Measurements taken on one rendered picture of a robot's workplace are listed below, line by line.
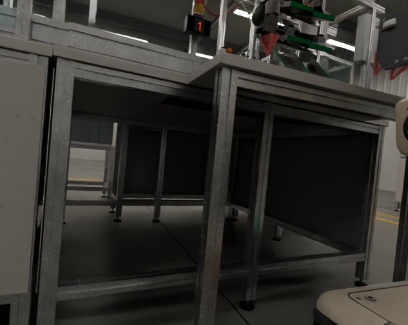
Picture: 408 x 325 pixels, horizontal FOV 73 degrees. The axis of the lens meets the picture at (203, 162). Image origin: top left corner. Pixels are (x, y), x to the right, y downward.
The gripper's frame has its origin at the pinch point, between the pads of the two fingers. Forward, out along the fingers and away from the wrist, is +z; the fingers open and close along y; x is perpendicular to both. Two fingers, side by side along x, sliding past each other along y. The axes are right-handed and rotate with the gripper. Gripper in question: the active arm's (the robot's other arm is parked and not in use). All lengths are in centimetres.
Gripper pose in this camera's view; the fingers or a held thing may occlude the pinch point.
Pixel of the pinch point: (267, 53)
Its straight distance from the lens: 120.3
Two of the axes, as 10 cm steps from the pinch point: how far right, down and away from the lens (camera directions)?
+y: -9.0, -0.7, -4.4
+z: -0.9, 10.0, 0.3
